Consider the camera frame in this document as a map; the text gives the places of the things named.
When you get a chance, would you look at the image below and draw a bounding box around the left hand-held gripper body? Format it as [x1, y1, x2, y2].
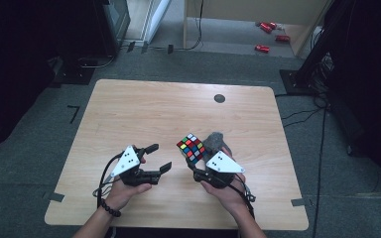
[109, 145, 162, 187]

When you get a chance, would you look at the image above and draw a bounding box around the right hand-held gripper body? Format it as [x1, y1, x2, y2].
[192, 150, 246, 190]

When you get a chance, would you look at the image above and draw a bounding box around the multicoloured puzzle cube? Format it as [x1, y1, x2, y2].
[176, 133, 208, 166]

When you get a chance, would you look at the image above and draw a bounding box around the grey cloth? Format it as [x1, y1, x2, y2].
[201, 131, 235, 159]

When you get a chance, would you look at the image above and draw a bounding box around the person's right hand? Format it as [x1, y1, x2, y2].
[199, 146, 248, 216]

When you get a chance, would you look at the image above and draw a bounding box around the person's left hand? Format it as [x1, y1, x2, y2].
[105, 147, 154, 211]

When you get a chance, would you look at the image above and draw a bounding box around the black angled floor tape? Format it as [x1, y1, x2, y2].
[66, 104, 81, 125]

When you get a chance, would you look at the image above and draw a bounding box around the grey tape strip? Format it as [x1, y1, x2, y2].
[42, 190, 65, 203]
[290, 196, 308, 208]

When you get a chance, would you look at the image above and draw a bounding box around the dark cabinet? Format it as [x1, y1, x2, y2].
[90, 0, 132, 58]

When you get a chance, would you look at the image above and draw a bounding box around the white board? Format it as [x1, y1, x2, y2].
[141, 0, 174, 45]

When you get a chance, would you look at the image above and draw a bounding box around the black stand with base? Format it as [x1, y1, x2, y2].
[279, 0, 356, 97]

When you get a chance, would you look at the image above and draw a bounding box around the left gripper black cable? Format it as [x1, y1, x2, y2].
[91, 152, 127, 210]

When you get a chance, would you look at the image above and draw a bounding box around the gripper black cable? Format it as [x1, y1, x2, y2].
[91, 152, 127, 210]
[230, 178, 258, 220]

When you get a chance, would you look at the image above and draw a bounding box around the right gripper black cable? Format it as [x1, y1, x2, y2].
[230, 178, 258, 220]

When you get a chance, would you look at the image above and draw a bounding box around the dark beaded bracelet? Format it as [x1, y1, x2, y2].
[99, 197, 123, 218]

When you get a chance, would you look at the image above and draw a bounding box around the black floor cable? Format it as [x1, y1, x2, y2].
[312, 107, 328, 238]

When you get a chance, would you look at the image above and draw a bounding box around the bundle of black floor cables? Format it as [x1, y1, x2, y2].
[273, 88, 330, 129]

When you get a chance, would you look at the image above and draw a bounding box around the black floor base plate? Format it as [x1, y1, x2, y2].
[49, 55, 96, 88]

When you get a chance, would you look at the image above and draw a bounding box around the hanging black cable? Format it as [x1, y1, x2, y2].
[173, 0, 205, 52]

